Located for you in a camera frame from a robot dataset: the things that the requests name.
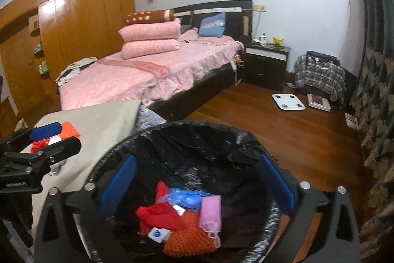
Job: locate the white tissue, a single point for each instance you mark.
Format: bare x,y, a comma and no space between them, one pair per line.
55,139

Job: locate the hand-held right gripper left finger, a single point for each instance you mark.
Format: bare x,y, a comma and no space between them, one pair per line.
118,186

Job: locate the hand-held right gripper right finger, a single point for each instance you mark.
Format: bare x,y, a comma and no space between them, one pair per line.
275,183

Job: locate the grey quilted pad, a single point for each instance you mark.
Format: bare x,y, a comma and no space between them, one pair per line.
147,119

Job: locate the white and blue box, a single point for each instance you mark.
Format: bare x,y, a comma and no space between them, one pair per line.
158,233

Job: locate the red plastic bag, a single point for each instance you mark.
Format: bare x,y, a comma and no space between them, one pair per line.
38,144

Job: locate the scale with red panel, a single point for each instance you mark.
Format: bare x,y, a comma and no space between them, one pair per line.
319,102

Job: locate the dark garment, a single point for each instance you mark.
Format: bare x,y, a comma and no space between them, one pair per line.
323,56

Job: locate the dark nightstand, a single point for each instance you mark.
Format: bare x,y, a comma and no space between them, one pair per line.
264,65

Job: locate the red cloth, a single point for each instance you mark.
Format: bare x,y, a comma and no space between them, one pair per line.
160,213

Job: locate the plaid cloth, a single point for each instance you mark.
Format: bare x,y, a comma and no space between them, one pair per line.
320,81

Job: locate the wooden door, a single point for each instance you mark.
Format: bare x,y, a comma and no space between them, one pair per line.
15,65

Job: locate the patterned curtain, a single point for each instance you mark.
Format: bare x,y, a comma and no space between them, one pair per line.
375,81

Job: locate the grey sock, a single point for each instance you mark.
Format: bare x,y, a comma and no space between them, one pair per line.
57,169

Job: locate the white bottle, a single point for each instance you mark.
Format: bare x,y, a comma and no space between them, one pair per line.
263,39

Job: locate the yellow plush toy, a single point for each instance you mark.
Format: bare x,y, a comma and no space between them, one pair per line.
277,41

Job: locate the brown dotted pillow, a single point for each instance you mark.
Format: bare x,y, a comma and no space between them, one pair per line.
147,16

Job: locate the folded pink blanket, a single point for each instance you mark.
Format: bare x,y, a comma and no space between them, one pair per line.
150,47

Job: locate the white power strip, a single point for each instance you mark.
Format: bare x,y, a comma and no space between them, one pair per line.
236,65

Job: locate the green bottles on shelf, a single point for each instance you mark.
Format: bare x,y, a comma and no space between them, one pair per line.
43,66

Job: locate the dark wooden bed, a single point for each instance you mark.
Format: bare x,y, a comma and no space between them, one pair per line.
237,13

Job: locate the black lined waste bin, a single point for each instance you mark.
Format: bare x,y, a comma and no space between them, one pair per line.
200,158

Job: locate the wall socket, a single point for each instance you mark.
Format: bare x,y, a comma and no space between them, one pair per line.
259,8

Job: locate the blue plastic shoe cover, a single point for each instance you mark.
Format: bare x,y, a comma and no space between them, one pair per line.
184,196

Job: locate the blue pillow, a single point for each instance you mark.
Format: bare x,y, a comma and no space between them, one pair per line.
212,25

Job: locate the white bathroom scale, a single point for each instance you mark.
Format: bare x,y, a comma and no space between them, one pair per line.
287,101

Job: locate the pink face mask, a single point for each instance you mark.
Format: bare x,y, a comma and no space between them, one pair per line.
211,210

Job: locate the wooden wardrobe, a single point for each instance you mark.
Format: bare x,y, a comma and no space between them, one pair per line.
86,22

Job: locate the orange knitted cloth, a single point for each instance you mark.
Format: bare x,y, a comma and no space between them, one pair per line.
69,129
187,238

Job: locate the stacked pink pillows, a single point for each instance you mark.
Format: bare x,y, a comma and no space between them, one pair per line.
150,30

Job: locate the pile of clothes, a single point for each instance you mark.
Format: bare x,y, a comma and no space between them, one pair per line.
75,69

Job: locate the pink bedspread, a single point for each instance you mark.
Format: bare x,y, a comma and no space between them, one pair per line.
123,78

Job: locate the white floor box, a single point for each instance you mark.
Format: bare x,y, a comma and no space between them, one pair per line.
351,120

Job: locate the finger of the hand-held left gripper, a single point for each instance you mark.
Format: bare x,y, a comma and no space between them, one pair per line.
61,147
46,131

